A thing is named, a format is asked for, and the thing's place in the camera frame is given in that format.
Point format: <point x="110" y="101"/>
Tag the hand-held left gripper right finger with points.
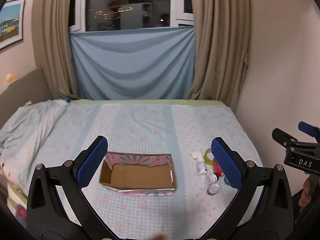
<point x="226" y="165"/>

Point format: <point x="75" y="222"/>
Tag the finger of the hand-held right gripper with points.
<point x="308" y="128"/>
<point x="282" y="136"/>

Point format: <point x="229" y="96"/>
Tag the yellow tape roll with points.
<point x="208" y="156"/>

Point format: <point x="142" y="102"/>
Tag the person's right hand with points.
<point x="305" y="192"/>

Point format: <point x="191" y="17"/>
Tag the light blue hanging cloth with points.
<point x="132" y="62"/>

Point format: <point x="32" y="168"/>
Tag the small pale yellow item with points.
<point x="11" y="80"/>

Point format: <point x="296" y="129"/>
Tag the cardboard box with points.
<point x="140" y="175"/>

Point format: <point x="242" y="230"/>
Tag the framed wall picture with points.
<point x="11" y="22"/>

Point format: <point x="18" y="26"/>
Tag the light blue duvet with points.
<point x="30" y="130"/>

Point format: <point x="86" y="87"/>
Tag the white plastic bottle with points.
<point x="201" y="167"/>

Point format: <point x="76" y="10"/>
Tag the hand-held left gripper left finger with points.
<point x="92" y="160"/>

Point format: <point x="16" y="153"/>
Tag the checked floral bed sheet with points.
<point x="150" y="125"/>

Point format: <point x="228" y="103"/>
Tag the grey upholstered headboard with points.
<point x="30" y="87"/>

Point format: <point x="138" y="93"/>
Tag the small green round item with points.
<point x="226" y="180"/>

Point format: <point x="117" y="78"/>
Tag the beige curtain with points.
<point x="220" y="42"/>
<point x="52" y="42"/>

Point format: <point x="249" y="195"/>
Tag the window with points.
<point x="125" y="5"/>

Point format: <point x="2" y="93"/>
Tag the small white-lidded jar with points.
<point x="211" y="178"/>
<point x="213" y="188"/>

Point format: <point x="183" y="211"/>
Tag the small red box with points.
<point x="218" y="170"/>

